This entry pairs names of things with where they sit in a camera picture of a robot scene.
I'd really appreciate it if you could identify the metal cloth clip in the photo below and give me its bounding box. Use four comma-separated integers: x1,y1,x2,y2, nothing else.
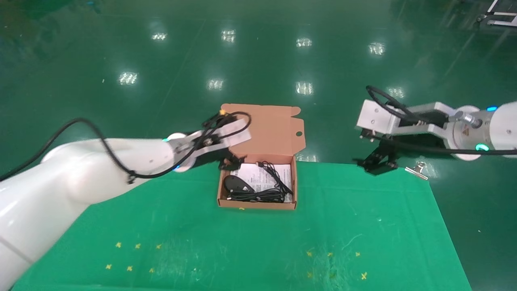
405,161,429,180

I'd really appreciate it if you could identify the printed paper leaflet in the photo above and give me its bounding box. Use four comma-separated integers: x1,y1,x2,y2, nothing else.
230,162,292,202

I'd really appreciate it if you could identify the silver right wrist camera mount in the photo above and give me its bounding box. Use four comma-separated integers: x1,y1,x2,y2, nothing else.
355,99,461,142

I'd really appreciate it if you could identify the black wired computer mouse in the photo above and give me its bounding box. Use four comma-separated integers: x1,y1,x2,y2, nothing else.
223,161,294,196

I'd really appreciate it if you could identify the green table cloth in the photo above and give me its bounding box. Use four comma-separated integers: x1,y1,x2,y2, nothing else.
11,160,472,291

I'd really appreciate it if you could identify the black data cable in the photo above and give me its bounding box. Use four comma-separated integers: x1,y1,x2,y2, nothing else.
226,189,286,203

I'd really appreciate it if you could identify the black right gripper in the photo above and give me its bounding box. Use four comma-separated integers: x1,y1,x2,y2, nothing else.
353,135,447,175

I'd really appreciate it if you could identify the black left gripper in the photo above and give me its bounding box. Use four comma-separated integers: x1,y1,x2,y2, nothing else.
193,144,244,171

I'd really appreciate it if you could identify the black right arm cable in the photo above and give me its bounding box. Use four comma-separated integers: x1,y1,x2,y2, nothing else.
365,85,517,156

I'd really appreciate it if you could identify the metal background frame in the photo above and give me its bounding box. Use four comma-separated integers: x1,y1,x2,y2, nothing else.
476,0,517,28

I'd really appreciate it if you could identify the orange cardboard box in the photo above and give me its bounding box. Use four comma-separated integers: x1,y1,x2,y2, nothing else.
213,103,304,211

